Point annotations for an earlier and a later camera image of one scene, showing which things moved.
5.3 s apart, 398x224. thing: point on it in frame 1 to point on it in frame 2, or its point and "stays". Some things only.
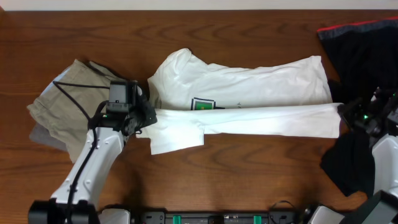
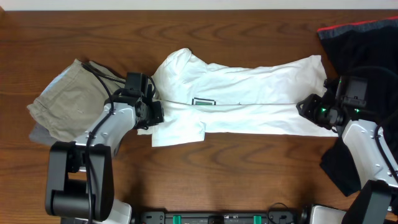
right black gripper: x=349 y=110 to x=311 y=102
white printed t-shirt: x=191 y=98 stays
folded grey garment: x=41 y=135 stays
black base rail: x=272 y=217 stays
